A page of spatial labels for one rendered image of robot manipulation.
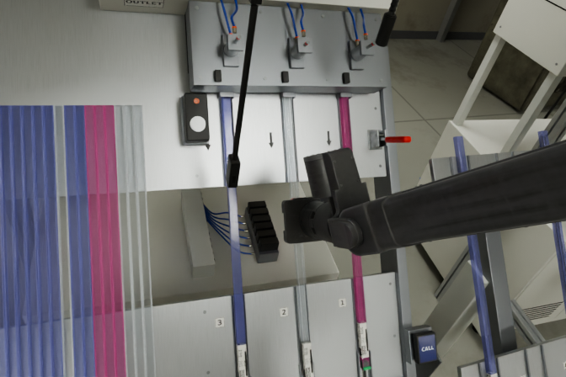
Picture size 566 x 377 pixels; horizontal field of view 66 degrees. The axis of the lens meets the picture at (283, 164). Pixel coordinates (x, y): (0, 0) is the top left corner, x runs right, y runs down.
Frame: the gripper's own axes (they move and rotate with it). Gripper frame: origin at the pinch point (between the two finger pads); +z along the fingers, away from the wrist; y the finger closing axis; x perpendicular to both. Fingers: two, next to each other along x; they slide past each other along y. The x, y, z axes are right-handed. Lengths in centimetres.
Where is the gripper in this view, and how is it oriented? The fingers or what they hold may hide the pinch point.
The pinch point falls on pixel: (296, 215)
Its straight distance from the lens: 75.8
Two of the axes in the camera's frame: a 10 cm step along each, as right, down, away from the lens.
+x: 0.7, 10.0, -0.4
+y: -9.5, 0.5, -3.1
